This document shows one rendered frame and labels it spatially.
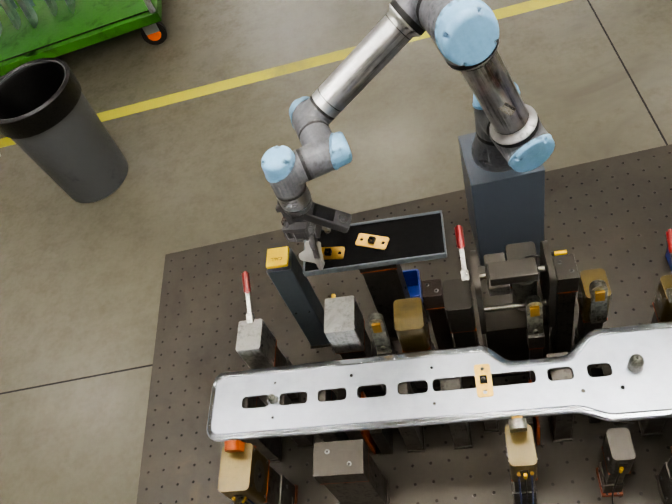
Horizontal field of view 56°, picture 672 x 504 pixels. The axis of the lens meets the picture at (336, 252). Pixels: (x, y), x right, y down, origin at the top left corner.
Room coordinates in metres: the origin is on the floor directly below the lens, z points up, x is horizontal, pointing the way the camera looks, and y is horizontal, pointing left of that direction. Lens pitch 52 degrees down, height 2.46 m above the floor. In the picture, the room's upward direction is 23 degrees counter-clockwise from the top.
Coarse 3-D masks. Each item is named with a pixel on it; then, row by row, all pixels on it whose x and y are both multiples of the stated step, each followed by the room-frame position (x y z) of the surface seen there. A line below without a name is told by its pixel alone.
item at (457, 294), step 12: (444, 288) 0.85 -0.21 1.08; (456, 288) 0.83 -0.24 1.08; (468, 288) 0.82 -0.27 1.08; (444, 300) 0.81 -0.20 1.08; (456, 300) 0.80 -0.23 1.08; (468, 300) 0.79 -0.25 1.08; (456, 312) 0.78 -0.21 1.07; (468, 312) 0.77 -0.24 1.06; (456, 324) 0.78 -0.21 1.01; (468, 324) 0.77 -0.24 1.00; (456, 336) 0.79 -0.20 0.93; (468, 336) 0.78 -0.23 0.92
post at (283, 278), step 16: (272, 272) 1.07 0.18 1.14; (288, 272) 1.06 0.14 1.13; (288, 288) 1.06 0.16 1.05; (304, 288) 1.07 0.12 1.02; (288, 304) 1.07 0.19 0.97; (304, 304) 1.06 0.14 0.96; (320, 304) 1.11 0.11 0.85; (304, 320) 1.07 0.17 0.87; (320, 320) 1.06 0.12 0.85; (320, 336) 1.06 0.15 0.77
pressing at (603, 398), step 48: (624, 336) 0.58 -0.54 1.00; (240, 384) 0.87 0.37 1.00; (288, 384) 0.82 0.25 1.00; (336, 384) 0.76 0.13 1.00; (384, 384) 0.71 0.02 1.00; (432, 384) 0.66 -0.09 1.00; (528, 384) 0.56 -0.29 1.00; (576, 384) 0.52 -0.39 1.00; (624, 384) 0.48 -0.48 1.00; (240, 432) 0.75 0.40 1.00; (288, 432) 0.70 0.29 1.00
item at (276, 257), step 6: (270, 252) 1.12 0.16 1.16; (276, 252) 1.11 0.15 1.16; (282, 252) 1.10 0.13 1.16; (288, 252) 1.10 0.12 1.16; (270, 258) 1.10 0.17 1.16; (276, 258) 1.09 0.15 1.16; (282, 258) 1.08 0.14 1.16; (288, 258) 1.08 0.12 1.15; (270, 264) 1.08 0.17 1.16; (276, 264) 1.07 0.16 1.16; (282, 264) 1.06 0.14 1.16
